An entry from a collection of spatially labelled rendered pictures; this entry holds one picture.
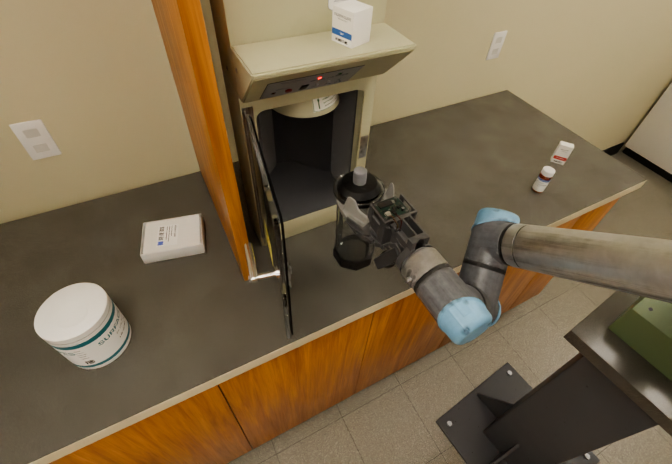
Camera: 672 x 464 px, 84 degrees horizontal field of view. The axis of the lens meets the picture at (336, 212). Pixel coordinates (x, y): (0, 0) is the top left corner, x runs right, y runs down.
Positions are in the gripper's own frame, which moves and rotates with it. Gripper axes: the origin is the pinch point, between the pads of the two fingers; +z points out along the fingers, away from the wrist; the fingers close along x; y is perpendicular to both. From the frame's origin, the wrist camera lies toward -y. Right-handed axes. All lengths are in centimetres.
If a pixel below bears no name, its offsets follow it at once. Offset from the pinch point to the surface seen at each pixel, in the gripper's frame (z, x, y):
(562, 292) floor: -10, -139, -124
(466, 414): -34, -47, -123
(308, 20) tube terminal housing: 19.0, 2.9, 29.7
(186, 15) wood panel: 10.0, 25.1, 36.2
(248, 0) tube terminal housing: 19.0, 13.7, 34.2
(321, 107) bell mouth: 21.0, -0.9, 9.8
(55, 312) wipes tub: 10, 63, -14
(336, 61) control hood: 7.5, 2.9, 26.9
